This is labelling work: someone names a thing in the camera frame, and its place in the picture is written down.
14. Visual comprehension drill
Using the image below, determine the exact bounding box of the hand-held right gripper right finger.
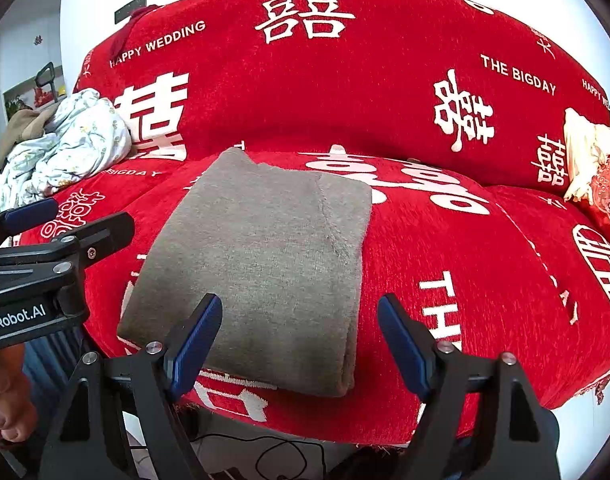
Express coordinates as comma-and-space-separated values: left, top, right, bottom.
377, 293, 560, 480

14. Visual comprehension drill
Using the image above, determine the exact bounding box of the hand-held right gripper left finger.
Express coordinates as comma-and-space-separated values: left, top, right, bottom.
38, 292, 223, 480

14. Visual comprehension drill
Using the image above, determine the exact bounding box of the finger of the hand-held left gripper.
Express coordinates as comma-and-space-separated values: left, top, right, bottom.
0, 211, 136, 291
0, 197, 60, 242

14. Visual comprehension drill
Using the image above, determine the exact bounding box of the grey knit sweater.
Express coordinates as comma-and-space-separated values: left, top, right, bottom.
116, 147, 375, 397

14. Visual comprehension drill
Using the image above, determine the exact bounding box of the person's left hand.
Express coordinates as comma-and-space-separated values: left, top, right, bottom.
0, 342, 39, 444

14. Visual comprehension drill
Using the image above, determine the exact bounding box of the blue striped clothing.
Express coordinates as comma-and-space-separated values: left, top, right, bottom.
22, 330, 93, 411

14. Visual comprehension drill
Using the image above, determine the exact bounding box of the pale floral cloth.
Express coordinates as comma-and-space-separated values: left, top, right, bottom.
0, 87, 132, 213

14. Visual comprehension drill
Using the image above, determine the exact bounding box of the brown cloth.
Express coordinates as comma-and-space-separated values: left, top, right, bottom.
0, 105, 61, 178

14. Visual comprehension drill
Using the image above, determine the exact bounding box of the cream cloth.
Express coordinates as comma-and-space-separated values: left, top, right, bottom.
562, 107, 610, 204

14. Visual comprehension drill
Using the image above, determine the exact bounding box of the red printed sofa cover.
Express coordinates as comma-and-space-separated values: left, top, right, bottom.
10, 0, 610, 448

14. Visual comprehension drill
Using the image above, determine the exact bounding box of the black cable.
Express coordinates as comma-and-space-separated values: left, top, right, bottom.
190, 432, 331, 480

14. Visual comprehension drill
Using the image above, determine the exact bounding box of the black luggage handle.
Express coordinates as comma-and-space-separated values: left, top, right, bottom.
34, 61, 56, 107

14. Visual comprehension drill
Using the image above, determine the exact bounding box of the black wall panel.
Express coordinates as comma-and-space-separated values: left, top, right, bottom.
114, 0, 147, 24

